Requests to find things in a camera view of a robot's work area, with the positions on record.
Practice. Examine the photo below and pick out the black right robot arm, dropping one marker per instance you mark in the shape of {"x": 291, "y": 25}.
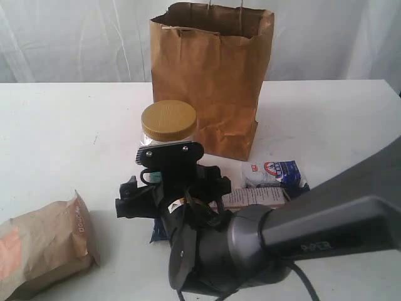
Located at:
{"x": 217, "y": 252}

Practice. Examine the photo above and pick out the kraft stand-up coffee pouch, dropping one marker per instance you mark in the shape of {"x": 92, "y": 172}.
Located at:
{"x": 45, "y": 246}

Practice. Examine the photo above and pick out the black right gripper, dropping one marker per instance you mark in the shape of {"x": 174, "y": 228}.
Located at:
{"x": 191, "y": 197}

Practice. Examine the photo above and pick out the white backdrop curtain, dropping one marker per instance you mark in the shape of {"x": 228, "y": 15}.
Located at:
{"x": 109, "y": 41}

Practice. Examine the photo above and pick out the white blue salt packet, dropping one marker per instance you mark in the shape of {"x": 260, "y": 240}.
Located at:
{"x": 272, "y": 174}

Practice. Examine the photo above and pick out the brown paper shopping bag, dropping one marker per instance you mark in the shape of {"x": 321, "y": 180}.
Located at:
{"x": 215, "y": 58}

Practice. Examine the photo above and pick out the clear jar gold lid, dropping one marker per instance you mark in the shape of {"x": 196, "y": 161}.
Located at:
{"x": 168, "y": 122}

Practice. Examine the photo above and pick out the long noodle package dark ends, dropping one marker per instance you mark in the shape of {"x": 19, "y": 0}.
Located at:
{"x": 272, "y": 192}

